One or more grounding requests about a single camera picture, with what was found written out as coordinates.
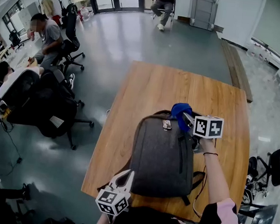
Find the clear water jug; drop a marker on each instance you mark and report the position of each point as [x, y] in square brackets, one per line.
[84, 14]

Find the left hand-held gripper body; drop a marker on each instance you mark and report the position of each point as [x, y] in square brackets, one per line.
[110, 201]

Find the metal chair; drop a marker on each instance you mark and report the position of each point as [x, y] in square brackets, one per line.
[173, 14]

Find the wooden plank stack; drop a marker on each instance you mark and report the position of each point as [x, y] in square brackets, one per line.
[238, 71]

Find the grey window blind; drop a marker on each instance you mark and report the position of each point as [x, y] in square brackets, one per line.
[276, 23]

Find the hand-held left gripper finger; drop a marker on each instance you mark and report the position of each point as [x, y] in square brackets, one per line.
[112, 182]
[131, 181]

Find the person's left forearm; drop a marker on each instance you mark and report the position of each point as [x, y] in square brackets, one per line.
[102, 222]

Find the grey metal cabinet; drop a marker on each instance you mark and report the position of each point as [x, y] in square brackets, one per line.
[203, 9]

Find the blue cloth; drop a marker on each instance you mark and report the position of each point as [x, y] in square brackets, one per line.
[179, 111]

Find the black mesh office chair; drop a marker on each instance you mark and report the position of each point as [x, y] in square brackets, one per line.
[52, 106]

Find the black wrist band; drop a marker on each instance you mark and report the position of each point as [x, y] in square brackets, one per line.
[211, 154]

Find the person's right forearm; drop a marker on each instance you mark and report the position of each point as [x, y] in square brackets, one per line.
[216, 176]

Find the grey backpack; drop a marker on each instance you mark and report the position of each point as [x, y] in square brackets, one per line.
[162, 159]

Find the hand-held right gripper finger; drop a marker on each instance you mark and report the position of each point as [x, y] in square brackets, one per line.
[188, 119]

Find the coat rack with beige coat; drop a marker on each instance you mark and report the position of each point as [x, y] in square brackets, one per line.
[47, 4]

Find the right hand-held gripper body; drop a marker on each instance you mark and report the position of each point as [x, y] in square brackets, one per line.
[208, 127]

